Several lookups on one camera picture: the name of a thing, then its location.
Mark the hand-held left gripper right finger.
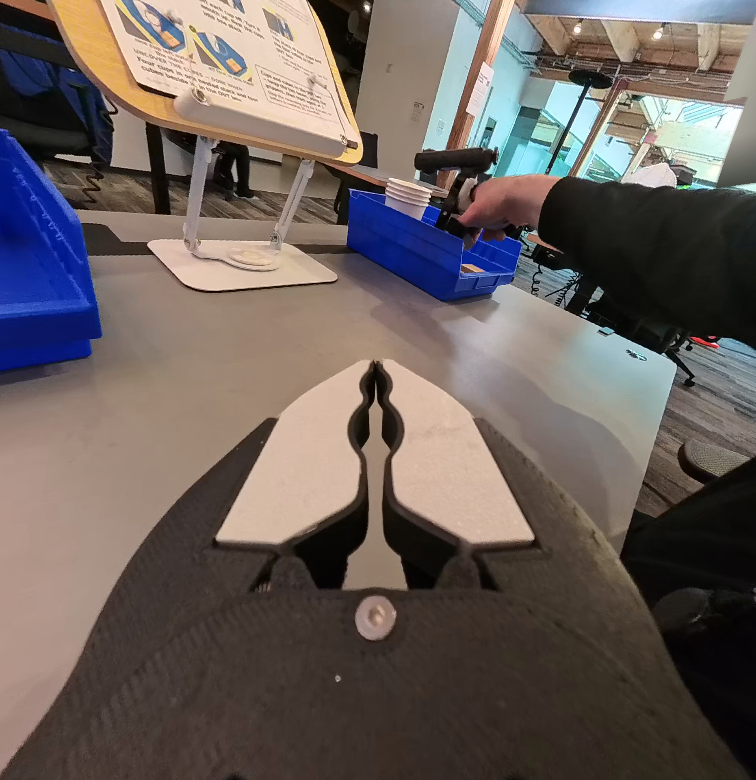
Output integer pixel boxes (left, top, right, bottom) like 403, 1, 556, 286
375, 360, 536, 591

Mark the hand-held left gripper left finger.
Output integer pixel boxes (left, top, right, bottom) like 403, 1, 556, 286
215, 360, 379, 589

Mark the blue plastic bin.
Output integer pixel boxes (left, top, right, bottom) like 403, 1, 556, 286
0, 126, 103, 374
346, 188, 523, 302

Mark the person's right forearm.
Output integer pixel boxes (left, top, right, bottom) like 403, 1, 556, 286
538, 175, 756, 355

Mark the black standing desk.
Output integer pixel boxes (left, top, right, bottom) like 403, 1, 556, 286
0, 17, 171, 215

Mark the person's right hand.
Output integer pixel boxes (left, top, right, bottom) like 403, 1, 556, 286
459, 174, 563, 243

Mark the brown top table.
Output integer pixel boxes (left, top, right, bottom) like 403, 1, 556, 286
325, 160, 452, 197

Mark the white hard hat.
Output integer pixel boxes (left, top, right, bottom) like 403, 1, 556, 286
622, 161, 678, 190

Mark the instruction sheet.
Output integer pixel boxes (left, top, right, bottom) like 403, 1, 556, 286
99, 0, 362, 142

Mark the person's black clothing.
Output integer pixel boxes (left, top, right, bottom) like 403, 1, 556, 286
622, 451, 756, 780

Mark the blue jacket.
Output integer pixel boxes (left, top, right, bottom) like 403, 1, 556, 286
0, 43, 113, 162

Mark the black office chair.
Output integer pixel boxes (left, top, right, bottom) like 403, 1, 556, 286
0, 18, 113, 165

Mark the wooden post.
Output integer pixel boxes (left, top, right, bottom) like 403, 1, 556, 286
445, 0, 518, 178

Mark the black coiled cable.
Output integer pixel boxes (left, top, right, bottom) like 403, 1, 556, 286
532, 261, 575, 303
85, 100, 119, 193

